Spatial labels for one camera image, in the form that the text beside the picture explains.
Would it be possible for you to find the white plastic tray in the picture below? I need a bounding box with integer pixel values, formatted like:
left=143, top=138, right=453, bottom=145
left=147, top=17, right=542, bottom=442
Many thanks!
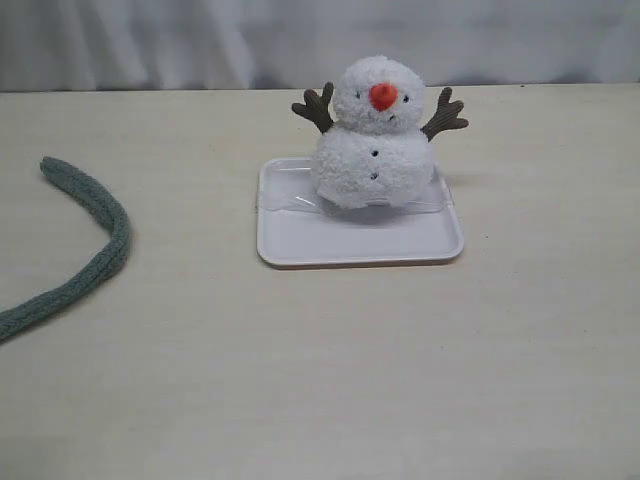
left=256, top=157, right=465, bottom=268

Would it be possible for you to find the white plush snowman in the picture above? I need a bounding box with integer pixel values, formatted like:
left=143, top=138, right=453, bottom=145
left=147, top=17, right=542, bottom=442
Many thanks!
left=291, top=55, right=469, bottom=210

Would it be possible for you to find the green knitted scarf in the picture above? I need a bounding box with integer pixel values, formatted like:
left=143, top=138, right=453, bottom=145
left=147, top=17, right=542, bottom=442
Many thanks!
left=1, top=156, right=133, bottom=342

